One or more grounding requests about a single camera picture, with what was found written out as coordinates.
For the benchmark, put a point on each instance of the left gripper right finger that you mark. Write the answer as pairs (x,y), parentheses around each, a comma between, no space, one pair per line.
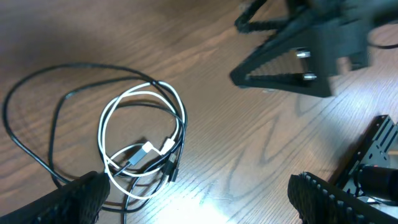
(317,201)

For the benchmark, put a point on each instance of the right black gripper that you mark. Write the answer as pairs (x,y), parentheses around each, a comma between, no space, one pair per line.
(301,55)

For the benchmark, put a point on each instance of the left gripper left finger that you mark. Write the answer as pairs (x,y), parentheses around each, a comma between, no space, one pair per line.
(78,202)

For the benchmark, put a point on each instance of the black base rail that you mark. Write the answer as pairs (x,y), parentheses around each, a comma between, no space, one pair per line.
(368,173)

